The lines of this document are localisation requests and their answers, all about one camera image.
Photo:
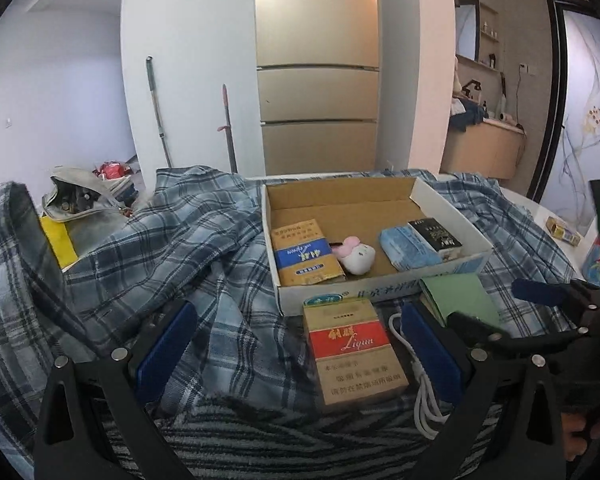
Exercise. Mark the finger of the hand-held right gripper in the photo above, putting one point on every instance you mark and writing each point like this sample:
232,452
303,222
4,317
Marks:
490,332
540,291

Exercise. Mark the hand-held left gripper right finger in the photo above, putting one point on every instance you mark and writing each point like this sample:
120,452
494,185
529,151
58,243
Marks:
430,355

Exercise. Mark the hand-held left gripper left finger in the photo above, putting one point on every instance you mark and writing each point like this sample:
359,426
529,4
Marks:
167,350

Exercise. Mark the red and gold cigarette pack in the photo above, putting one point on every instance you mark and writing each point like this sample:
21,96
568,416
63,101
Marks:
352,345

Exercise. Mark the light blue tissue pack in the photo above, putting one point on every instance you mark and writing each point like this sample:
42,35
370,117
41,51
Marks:
407,247

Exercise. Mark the black cigarette pack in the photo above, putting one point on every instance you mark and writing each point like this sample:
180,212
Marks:
435,235

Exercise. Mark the pink and white plush toy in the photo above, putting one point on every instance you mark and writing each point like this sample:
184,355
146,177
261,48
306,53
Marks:
357,257

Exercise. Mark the blue and gold cigarette pack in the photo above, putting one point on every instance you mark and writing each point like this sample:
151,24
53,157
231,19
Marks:
305,260

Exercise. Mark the cardboard box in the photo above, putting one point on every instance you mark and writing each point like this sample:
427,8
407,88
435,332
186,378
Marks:
340,200

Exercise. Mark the person's right hand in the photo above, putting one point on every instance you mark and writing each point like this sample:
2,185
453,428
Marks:
580,432

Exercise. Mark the green notebook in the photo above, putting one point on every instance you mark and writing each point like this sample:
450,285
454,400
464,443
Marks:
460,295

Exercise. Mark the small gold pack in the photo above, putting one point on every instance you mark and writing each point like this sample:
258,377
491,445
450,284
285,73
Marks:
564,230

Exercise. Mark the red labelled soda bottle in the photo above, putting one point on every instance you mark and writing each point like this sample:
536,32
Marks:
595,267

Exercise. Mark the blue plaid shirt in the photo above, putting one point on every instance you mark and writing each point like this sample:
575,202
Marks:
190,260

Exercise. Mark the black framed glass door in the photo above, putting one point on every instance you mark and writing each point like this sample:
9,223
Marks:
585,110

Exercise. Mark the wooden vanity cabinet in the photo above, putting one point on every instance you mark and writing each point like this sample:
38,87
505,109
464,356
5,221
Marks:
482,150

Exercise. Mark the white hair dryer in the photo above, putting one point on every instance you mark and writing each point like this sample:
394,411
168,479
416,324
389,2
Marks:
505,116

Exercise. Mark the grey striped mat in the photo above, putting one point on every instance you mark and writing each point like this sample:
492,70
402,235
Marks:
280,445

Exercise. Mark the yellow flat packet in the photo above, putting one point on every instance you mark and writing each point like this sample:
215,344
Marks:
60,242

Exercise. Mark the blue clothes pile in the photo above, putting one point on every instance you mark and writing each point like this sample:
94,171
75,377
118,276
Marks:
467,116

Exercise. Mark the grey open bag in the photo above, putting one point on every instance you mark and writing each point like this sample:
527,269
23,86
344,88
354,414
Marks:
87,195

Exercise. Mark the black faucet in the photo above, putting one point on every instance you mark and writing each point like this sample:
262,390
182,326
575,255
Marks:
471,88

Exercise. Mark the red snack bag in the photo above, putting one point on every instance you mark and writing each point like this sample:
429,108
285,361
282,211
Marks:
111,170

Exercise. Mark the bathroom mirror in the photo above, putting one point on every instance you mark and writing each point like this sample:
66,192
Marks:
467,27

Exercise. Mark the gold three-door refrigerator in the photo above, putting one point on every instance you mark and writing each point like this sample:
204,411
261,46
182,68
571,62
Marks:
317,85

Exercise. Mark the white wall outlet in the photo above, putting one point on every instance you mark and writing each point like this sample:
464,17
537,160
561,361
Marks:
528,68

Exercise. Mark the wall shelf with bottles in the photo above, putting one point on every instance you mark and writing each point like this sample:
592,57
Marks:
490,35

